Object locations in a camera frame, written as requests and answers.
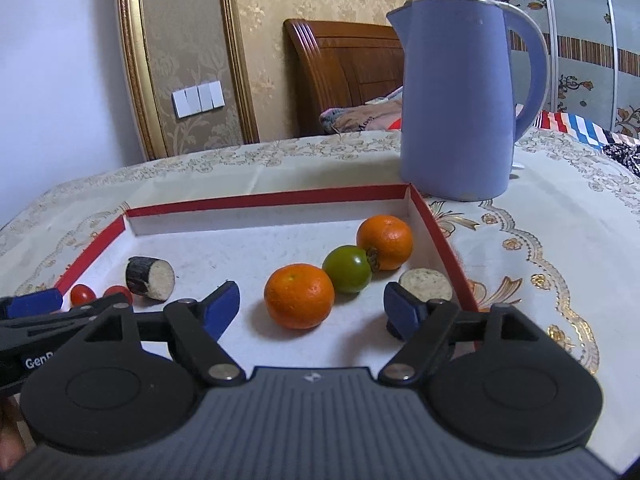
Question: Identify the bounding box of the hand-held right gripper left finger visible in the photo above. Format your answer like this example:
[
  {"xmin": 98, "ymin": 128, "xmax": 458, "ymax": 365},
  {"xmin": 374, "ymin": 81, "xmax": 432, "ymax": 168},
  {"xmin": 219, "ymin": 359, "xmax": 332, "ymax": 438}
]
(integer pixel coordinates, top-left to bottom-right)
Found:
[{"xmin": 82, "ymin": 281, "xmax": 246, "ymax": 387}]

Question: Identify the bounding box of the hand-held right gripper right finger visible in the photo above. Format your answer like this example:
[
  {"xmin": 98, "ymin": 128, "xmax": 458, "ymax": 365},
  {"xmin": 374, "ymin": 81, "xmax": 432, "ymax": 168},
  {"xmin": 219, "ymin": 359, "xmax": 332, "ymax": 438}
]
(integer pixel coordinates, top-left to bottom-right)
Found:
[{"xmin": 377, "ymin": 282, "xmax": 543, "ymax": 386}]

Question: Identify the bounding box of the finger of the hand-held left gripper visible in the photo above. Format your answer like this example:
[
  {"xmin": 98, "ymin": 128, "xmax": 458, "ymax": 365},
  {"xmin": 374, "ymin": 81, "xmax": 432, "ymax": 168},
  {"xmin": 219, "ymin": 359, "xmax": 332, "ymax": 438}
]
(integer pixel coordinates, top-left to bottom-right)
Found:
[
  {"xmin": 0, "ymin": 288, "xmax": 64, "ymax": 319},
  {"xmin": 0, "ymin": 293, "xmax": 132, "ymax": 343}
]

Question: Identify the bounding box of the red cherry tomato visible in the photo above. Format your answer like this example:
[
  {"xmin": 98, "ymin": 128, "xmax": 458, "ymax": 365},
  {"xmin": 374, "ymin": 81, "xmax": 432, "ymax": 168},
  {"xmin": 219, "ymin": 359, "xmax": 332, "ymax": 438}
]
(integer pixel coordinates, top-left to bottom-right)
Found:
[
  {"xmin": 70, "ymin": 284, "xmax": 97, "ymax": 307},
  {"xmin": 102, "ymin": 285, "xmax": 134, "ymax": 306}
]

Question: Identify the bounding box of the peeled pale sugarcane piece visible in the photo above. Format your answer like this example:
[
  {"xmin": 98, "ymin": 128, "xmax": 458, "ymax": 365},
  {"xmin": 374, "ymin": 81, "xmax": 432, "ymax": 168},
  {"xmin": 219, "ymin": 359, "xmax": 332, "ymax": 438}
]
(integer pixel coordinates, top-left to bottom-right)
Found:
[{"xmin": 398, "ymin": 268, "xmax": 454, "ymax": 306}]

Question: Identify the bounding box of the green tomato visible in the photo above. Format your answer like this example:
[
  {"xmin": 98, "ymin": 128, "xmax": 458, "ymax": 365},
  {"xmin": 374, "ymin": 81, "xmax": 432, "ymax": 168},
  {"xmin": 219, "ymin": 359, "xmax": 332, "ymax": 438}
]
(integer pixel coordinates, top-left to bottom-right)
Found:
[{"xmin": 321, "ymin": 245, "xmax": 373, "ymax": 295}]

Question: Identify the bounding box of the orange mandarin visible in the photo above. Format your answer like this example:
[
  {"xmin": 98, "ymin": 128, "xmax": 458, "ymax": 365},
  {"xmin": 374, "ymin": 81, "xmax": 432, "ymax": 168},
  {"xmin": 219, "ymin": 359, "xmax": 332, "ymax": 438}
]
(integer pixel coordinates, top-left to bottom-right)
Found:
[
  {"xmin": 263, "ymin": 263, "xmax": 336, "ymax": 330},
  {"xmin": 356, "ymin": 215, "xmax": 415, "ymax": 272}
]

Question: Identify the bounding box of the red and white shallow box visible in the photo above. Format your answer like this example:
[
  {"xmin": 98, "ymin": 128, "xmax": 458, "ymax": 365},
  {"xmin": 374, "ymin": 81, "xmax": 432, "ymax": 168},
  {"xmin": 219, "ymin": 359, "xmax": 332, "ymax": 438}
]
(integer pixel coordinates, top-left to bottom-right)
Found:
[{"xmin": 54, "ymin": 183, "xmax": 481, "ymax": 351}]

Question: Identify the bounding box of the eggplant piece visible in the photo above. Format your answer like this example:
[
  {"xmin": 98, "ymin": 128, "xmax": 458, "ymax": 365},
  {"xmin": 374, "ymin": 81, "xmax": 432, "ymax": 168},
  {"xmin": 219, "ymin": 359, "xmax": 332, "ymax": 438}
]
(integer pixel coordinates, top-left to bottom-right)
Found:
[{"xmin": 125, "ymin": 256, "xmax": 176, "ymax": 302}]

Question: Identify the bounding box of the cream embroidered tablecloth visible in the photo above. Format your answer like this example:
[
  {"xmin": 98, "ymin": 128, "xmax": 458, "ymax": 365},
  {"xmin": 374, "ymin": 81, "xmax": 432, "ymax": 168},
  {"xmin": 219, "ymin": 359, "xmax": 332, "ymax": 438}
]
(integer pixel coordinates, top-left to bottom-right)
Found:
[{"xmin": 0, "ymin": 127, "xmax": 640, "ymax": 476}]

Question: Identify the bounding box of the patterned pillow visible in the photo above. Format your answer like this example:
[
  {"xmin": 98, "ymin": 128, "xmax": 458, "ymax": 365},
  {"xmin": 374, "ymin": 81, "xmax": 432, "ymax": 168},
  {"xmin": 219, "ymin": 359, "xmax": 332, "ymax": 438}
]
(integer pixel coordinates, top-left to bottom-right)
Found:
[{"xmin": 320, "ymin": 87, "xmax": 404, "ymax": 134}]

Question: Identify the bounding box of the blue electric kettle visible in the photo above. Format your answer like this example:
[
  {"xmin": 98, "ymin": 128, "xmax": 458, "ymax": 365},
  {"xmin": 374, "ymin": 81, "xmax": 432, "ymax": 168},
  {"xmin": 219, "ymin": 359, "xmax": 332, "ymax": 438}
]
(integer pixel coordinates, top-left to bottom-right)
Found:
[{"xmin": 386, "ymin": 0, "xmax": 549, "ymax": 202}]

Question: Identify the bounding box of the wooden bed headboard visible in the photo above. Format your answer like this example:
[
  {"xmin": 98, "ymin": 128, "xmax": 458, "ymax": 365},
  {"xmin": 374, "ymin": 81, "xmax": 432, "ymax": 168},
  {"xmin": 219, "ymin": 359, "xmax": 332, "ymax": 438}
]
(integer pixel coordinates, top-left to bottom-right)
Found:
[{"xmin": 283, "ymin": 19, "xmax": 406, "ymax": 137}]

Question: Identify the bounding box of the striped colourful blanket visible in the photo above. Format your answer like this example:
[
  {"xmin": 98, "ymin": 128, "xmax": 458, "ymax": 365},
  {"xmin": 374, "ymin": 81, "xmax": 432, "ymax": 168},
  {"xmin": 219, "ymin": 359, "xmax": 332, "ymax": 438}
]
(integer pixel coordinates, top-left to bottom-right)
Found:
[{"xmin": 515, "ymin": 104, "xmax": 640, "ymax": 148}]

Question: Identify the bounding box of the dark patterned cloth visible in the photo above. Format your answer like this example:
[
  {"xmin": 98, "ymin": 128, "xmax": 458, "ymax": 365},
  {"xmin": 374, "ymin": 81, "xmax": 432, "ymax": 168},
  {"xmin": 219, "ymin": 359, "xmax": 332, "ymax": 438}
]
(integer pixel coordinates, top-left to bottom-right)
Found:
[{"xmin": 602, "ymin": 142, "xmax": 640, "ymax": 178}]

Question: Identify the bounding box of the wardrobe with floral glass doors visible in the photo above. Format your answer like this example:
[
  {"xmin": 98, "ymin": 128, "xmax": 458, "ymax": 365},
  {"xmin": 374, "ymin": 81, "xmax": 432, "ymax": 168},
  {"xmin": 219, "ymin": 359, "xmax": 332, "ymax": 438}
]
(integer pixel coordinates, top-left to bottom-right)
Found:
[{"xmin": 472, "ymin": 0, "xmax": 640, "ymax": 138}]

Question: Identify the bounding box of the white wall switch panel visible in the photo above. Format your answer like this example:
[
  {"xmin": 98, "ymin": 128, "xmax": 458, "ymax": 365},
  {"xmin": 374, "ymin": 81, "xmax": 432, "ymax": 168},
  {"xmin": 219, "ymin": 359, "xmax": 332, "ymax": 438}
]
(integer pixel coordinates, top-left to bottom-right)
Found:
[{"xmin": 172, "ymin": 80, "xmax": 226, "ymax": 119}]

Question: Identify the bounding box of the gold wall moulding frame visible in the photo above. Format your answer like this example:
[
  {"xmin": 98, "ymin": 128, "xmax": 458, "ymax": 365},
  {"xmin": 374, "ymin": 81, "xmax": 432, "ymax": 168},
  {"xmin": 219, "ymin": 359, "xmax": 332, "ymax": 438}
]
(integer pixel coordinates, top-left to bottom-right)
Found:
[{"xmin": 116, "ymin": 0, "xmax": 261, "ymax": 161}]

